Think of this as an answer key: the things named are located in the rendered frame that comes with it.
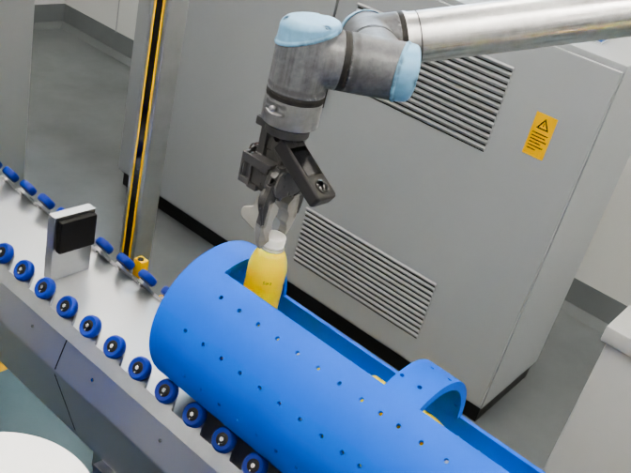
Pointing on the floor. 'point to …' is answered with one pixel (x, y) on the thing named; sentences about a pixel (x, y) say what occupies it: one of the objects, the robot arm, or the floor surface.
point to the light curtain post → (152, 127)
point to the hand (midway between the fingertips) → (273, 239)
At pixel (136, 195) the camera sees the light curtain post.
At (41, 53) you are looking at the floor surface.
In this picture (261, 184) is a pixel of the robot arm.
